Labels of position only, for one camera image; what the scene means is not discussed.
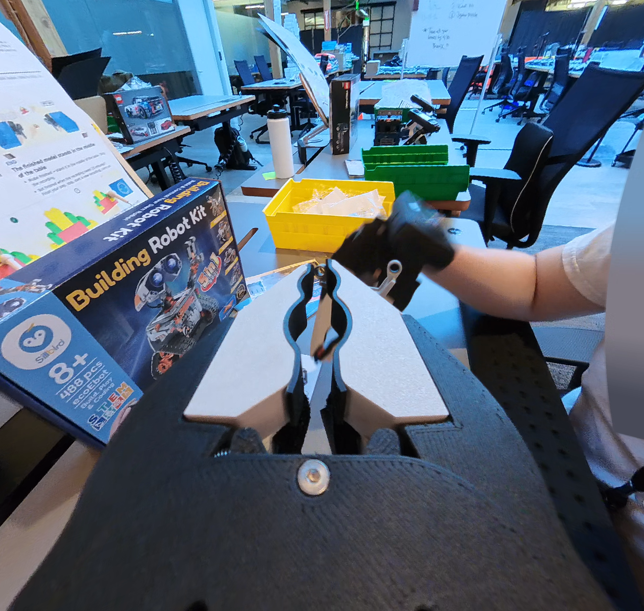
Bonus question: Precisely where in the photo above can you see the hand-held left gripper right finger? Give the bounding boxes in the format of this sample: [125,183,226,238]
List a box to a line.
[322,259,449,455]

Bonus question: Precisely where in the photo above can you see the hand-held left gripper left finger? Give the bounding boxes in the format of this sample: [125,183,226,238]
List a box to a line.
[183,263,315,455]

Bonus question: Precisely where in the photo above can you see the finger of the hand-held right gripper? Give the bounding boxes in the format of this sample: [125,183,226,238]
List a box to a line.
[309,289,339,360]

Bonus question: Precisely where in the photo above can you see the grey curved building piece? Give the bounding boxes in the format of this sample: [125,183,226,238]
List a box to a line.
[313,260,403,300]

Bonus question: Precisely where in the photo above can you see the person's right forearm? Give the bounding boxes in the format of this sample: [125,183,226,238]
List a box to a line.
[428,226,612,322]

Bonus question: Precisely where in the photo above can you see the grey desk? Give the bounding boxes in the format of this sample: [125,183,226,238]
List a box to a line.
[0,201,489,611]

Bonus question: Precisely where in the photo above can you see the silver laptop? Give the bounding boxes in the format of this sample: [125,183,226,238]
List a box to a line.
[443,217,486,249]

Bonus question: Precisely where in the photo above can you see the green plastic bin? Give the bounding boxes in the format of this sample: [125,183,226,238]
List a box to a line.
[363,164,471,202]
[361,144,449,169]

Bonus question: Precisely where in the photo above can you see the closed blue instruction booklet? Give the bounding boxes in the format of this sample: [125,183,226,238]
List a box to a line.
[246,259,323,315]

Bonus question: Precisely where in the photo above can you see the clear plastic bags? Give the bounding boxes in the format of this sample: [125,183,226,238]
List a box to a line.
[292,187,388,219]

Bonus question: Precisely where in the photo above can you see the yellow plastic bin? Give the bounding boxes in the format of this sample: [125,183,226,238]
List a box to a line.
[263,178,395,255]

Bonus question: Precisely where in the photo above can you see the blue robot kit box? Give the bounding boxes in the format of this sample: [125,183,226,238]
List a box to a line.
[0,178,251,446]

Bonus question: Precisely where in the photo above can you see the black cardboard box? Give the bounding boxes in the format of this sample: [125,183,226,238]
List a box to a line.
[328,74,361,155]

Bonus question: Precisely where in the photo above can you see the white water bottle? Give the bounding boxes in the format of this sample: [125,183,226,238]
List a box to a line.
[267,105,295,179]

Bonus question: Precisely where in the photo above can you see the black office chair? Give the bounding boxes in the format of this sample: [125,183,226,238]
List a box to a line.
[453,63,644,249]

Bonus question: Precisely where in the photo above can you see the white t-shirt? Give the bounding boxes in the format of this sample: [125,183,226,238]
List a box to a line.
[561,226,644,491]

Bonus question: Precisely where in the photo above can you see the black backpack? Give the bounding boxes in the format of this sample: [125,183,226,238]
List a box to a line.
[214,125,260,171]

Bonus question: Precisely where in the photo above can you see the tilted display board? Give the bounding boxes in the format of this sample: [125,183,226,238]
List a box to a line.
[258,13,333,129]

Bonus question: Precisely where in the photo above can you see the whiteboard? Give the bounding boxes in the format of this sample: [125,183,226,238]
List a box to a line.
[405,0,514,68]

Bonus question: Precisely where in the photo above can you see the car model kit box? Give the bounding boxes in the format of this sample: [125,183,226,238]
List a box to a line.
[103,86,177,144]

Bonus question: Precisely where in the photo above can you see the white instruction poster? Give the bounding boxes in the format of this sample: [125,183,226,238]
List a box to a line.
[0,22,152,280]

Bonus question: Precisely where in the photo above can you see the wooden post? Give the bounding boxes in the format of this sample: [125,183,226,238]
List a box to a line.
[0,0,68,68]

